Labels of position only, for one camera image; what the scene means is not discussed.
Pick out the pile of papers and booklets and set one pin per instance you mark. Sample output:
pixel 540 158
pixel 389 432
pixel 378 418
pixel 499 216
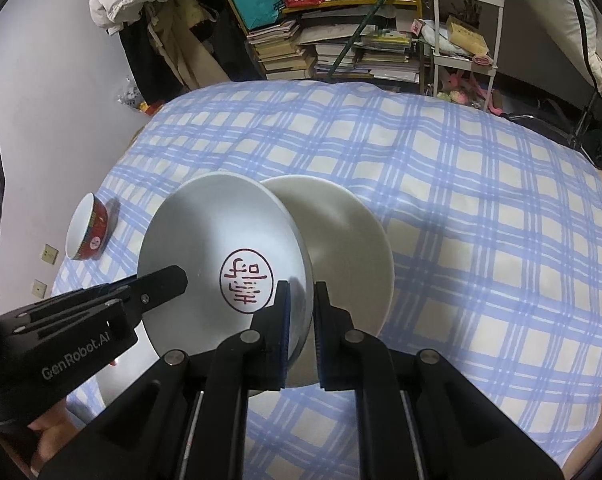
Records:
pixel 381 55

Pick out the blue checked tablecloth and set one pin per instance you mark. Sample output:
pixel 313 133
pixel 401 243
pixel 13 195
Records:
pixel 456 210

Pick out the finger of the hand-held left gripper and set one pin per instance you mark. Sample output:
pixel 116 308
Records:
pixel 158 285

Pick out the clear plastic bag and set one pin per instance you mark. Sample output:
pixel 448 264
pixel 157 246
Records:
pixel 131 92

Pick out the green pole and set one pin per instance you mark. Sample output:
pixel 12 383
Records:
pixel 366 20

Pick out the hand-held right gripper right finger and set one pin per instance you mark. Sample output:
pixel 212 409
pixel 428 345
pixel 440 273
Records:
pixel 321 355

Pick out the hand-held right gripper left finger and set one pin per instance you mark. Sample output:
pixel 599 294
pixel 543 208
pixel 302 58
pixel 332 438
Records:
pixel 282 340

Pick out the white cherry print plate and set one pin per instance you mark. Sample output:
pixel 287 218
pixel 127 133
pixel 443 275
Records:
pixel 206 230
pixel 341 240

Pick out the white metal cart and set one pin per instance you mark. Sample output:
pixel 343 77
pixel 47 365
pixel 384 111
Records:
pixel 498 25

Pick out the white softbox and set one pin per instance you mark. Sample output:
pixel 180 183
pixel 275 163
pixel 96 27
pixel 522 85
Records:
pixel 566 5

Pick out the beige wall socket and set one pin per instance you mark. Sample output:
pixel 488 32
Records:
pixel 40 288
pixel 50 255

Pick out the yellow storage shelf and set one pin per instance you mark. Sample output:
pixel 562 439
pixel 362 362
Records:
pixel 416 5

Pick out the beige hanging coat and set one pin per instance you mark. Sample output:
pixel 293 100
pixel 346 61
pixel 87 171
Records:
pixel 186 50

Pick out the dark hanging clothing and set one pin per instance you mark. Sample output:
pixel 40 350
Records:
pixel 141 60

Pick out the stack of old books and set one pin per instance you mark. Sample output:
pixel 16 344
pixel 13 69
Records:
pixel 281 52

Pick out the pink plush toys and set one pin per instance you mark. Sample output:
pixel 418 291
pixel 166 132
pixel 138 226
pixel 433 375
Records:
pixel 461 91

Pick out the small red patterned bowl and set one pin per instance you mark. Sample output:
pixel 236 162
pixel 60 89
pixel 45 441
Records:
pixel 83 230

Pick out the beige box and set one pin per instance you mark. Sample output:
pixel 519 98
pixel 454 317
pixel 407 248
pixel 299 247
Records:
pixel 467 35

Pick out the person's left hand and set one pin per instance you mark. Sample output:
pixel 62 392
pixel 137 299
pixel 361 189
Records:
pixel 53 440

